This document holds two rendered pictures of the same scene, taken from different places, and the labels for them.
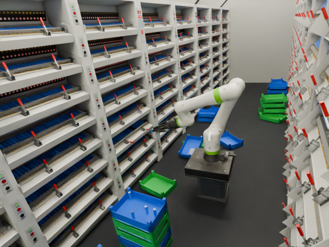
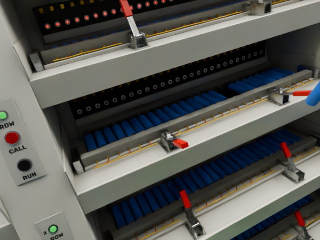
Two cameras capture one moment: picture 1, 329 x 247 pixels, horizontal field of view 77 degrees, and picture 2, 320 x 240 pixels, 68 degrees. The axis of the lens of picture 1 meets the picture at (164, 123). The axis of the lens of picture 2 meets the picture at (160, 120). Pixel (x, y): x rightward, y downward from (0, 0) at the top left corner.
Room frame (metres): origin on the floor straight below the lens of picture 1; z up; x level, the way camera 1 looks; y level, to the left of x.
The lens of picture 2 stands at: (1.36, 0.08, 0.61)
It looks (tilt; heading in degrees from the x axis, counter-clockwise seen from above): 11 degrees down; 43
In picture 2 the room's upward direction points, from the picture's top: 17 degrees counter-clockwise
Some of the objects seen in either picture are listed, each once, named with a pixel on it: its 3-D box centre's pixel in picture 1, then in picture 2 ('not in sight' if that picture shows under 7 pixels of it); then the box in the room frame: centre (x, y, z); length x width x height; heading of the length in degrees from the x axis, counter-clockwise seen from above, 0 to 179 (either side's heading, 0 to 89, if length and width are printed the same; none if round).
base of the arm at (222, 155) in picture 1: (219, 155); not in sight; (1.44, -0.41, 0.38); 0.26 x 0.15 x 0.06; 66
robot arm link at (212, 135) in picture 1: (212, 139); not in sight; (1.47, -0.37, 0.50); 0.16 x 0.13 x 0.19; 150
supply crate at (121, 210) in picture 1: (138, 207); not in sight; (1.00, 0.23, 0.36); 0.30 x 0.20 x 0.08; 59
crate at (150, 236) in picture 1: (140, 216); not in sight; (1.00, 0.23, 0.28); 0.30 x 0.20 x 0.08; 59
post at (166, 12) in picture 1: (172, 75); not in sight; (2.71, -0.18, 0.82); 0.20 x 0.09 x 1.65; 59
